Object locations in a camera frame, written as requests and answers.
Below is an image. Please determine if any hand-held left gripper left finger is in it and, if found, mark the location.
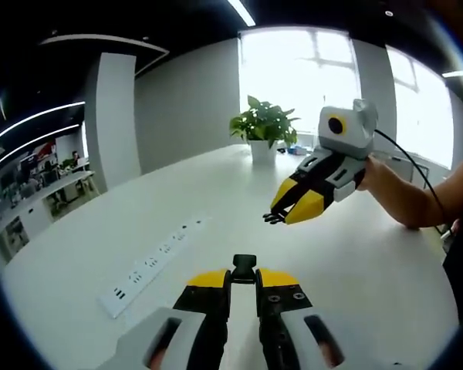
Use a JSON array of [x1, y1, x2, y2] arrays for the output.
[[114, 267, 233, 370]]

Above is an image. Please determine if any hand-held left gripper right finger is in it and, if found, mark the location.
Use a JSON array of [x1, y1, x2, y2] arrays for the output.
[[254, 267, 372, 370]]

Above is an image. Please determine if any black pronged buckle part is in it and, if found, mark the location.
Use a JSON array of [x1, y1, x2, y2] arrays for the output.
[[262, 207, 294, 227]]

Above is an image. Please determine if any black socket buckle part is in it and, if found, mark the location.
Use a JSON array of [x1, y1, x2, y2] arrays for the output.
[[231, 254, 259, 284]]

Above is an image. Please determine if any person's right hand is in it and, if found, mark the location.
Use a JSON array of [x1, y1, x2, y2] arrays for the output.
[[357, 155, 400, 202]]

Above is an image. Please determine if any blue white small box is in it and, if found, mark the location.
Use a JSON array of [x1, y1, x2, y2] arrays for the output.
[[277, 143, 312, 156]]

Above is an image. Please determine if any green potted plant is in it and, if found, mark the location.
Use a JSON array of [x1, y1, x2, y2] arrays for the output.
[[228, 94, 300, 163]]

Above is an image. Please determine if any white table power strip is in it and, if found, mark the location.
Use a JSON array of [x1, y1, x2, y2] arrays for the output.
[[97, 217, 214, 319]]

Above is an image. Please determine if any large bright window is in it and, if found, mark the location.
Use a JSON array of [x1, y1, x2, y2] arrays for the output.
[[385, 43, 455, 171], [238, 29, 357, 148]]

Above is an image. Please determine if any ceiling light strip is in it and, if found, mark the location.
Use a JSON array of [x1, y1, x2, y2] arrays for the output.
[[227, 0, 256, 28], [0, 101, 86, 146], [0, 123, 81, 175]]

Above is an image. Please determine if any white square pillar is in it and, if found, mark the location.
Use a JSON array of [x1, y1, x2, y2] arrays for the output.
[[93, 51, 142, 194]]

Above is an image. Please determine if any row of white office desks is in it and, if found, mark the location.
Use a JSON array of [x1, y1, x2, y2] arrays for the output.
[[0, 168, 102, 264]]

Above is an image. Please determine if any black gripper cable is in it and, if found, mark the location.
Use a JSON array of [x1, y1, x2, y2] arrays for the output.
[[373, 129, 455, 237]]

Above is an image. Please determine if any red wall banner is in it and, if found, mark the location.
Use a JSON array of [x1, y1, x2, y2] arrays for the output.
[[32, 139, 58, 161]]

